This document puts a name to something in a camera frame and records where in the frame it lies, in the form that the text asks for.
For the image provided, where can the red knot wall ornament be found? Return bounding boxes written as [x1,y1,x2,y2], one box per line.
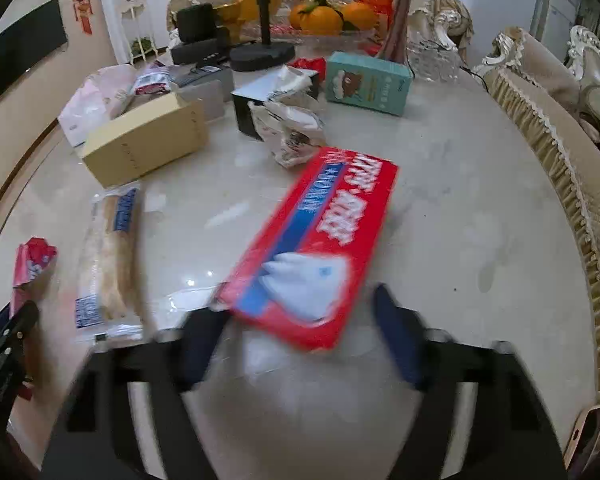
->
[70,0,95,36]

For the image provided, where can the pink long box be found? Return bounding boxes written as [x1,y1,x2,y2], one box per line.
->
[9,236,58,403]

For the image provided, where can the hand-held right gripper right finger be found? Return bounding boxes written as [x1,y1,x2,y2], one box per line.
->
[371,282,570,480]

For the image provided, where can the grey box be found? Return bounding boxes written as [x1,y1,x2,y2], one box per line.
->
[172,67,236,121]

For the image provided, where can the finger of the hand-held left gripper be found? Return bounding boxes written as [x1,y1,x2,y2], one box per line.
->
[0,300,41,432]

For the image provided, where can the black wall television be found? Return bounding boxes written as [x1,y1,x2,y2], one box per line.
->
[0,0,68,108]

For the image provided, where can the black flat device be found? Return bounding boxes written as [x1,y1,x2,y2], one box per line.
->
[171,40,231,66]

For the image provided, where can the tall brown vase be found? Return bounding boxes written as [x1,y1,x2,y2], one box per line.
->
[380,0,418,63]

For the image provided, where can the teal bear print box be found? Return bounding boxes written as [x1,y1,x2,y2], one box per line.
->
[325,51,413,118]

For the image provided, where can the open black box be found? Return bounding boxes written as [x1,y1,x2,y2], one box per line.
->
[230,66,323,143]

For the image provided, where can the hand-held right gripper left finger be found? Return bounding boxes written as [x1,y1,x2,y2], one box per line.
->
[40,307,231,480]

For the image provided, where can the white door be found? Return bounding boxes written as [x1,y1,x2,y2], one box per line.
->
[545,0,578,51]

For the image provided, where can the white plant stand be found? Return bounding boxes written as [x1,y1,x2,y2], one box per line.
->
[119,0,156,66]

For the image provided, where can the crumpled white wrapper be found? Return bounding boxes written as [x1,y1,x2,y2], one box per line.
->
[247,100,327,167]

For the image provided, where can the red crumpled packet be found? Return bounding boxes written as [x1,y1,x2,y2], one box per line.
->
[287,57,327,79]

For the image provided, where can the black phone stand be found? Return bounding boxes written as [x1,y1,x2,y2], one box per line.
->
[229,0,297,72]

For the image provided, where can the red glove print box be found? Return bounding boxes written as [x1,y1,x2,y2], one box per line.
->
[210,146,400,353]

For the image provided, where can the white pink carton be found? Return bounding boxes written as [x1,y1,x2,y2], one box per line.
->
[57,64,146,148]

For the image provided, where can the clear bread packet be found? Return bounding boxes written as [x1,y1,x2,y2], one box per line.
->
[75,182,146,341]

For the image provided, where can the ornate beige side sofa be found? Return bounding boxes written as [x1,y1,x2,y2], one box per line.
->
[472,25,600,406]

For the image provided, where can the red white small packet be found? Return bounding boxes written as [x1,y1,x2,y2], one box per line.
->
[134,62,173,97]

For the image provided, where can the pink case smartphone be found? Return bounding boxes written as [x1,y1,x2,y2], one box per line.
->
[562,402,600,473]

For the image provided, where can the tan cardboard box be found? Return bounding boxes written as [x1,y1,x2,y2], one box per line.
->
[81,91,210,188]

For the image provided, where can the glass fruit tray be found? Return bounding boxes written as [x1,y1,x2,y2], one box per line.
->
[240,22,396,47]

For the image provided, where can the orange fruit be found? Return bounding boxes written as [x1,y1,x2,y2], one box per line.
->
[341,2,379,31]
[300,6,343,36]
[289,0,313,28]

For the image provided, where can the clear glass dish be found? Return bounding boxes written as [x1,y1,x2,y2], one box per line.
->
[407,30,463,81]

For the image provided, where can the ornate white marble coffee table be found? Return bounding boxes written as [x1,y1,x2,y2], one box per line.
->
[0,55,598,480]

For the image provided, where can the grey draped curtain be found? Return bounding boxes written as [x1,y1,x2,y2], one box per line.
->
[575,0,600,56]

